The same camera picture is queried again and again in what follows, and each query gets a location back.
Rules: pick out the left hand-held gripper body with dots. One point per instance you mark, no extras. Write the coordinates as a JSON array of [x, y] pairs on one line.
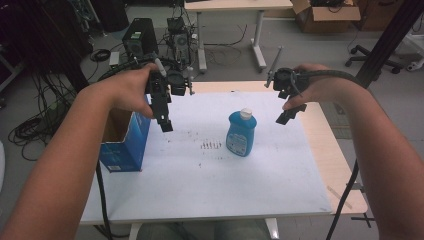
[[160, 90]]

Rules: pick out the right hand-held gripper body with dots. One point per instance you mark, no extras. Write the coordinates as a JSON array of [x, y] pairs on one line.
[[286, 80]]

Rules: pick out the blue cardboard box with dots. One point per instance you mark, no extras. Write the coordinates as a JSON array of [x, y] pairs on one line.
[[133, 146]]

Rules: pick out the blue bottle with white cap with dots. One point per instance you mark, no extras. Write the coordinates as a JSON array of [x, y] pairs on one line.
[[241, 133]]

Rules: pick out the person's left hand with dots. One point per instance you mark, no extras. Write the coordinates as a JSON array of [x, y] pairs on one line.
[[125, 90]]

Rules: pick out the person's right hand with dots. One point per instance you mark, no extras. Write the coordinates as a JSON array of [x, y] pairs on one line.
[[323, 88]]

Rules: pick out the grey floor mat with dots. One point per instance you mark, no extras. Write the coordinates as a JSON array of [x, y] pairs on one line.
[[333, 120]]

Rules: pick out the open grey computer case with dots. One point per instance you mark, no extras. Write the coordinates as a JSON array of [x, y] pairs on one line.
[[180, 43]]

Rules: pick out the small grey power supply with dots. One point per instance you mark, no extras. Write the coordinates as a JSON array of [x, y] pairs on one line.
[[114, 58]]

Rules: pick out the black computer tower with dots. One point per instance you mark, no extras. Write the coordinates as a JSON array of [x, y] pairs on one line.
[[139, 36]]

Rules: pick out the white table mat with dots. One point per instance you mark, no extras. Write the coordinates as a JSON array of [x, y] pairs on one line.
[[206, 180]]

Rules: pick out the brown cardboard box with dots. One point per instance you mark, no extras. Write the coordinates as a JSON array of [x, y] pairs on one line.
[[328, 16]]

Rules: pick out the black office chair base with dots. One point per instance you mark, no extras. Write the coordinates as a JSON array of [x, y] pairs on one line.
[[373, 58]]

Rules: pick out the wooden desk with white legs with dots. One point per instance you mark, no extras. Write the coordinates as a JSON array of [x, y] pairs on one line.
[[233, 5]]

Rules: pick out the black metal stand beam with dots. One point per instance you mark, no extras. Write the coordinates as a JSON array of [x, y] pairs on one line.
[[390, 36]]

